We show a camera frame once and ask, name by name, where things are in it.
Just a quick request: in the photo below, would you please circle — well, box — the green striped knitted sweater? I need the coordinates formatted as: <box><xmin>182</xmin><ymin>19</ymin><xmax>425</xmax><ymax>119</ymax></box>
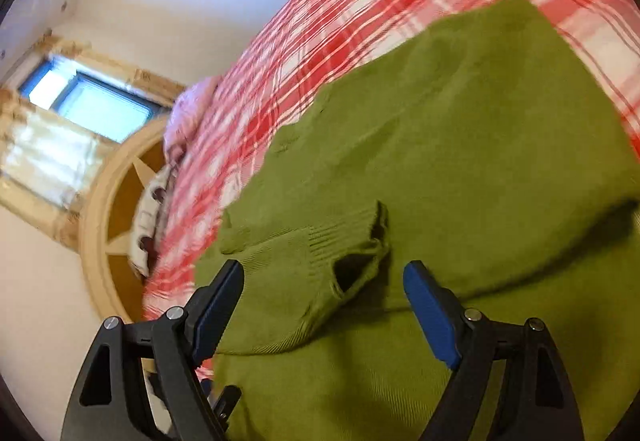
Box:
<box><xmin>192</xmin><ymin>0</ymin><xmax>640</xmax><ymax>441</ymax></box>

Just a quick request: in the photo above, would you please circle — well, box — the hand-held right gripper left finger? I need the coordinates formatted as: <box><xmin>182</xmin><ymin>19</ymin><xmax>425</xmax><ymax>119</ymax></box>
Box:
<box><xmin>60</xmin><ymin>259</ymin><xmax>246</xmax><ymax>441</ymax></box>

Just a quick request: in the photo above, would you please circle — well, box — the red plaid blanket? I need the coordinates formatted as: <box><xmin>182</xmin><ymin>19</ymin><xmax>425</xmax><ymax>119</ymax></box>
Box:
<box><xmin>142</xmin><ymin>0</ymin><xmax>640</xmax><ymax>382</ymax></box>

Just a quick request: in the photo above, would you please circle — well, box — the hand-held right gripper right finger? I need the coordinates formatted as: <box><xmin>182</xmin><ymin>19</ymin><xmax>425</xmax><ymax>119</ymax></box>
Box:
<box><xmin>402</xmin><ymin>260</ymin><xmax>586</xmax><ymax>441</ymax></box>

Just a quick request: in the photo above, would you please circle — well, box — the window with wooden frame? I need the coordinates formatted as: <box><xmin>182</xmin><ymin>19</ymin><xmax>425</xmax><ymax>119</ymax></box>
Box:
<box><xmin>0</xmin><ymin>33</ymin><xmax>188</xmax><ymax>254</ymax></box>

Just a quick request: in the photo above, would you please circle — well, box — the round beige headboard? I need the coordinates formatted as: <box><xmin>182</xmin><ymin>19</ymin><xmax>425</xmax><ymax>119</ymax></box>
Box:
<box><xmin>79</xmin><ymin>113</ymin><xmax>173</xmax><ymax>372</ymax></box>

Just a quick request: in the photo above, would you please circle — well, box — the white patterned pillow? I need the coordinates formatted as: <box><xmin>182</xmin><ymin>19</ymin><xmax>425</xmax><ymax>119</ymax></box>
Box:
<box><xmin>129</xmin><ymin>163</ymin><xmax>176</xmax><ymax>279</ymax></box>

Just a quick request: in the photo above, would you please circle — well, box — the pink pillow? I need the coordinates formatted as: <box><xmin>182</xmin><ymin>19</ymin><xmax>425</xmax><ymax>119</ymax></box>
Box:
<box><xmin>164</xmin><ymin>75</ymin><xmax>223</xmax><ymax>166</ymax></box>

